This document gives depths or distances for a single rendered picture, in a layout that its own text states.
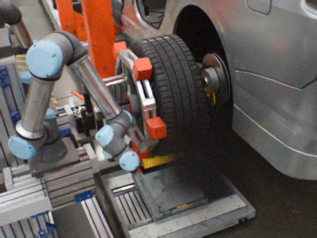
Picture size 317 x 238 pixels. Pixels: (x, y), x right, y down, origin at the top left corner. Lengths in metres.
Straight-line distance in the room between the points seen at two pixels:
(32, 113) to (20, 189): 0.44
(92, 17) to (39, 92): 1.04
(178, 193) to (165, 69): 0.88
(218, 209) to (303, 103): 1.19
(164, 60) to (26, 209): 0.93
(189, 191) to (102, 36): 1.12
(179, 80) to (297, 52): 0.62
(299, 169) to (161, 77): 0.74
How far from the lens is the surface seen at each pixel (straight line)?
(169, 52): 1.81
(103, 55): 2.37
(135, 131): 2.18
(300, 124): 1.45
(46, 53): 1.24
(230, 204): 2.44
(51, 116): 1.61
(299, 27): 1.34
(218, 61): 2.11
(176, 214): 2.31
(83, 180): 1.80
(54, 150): 1.67
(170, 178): 2.31
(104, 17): 2.31
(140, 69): 1.68
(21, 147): 1.50
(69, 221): 2.26
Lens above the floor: 1.76
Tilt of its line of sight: 30 degrees down
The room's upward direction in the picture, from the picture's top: 4 degrees counter-clockwise
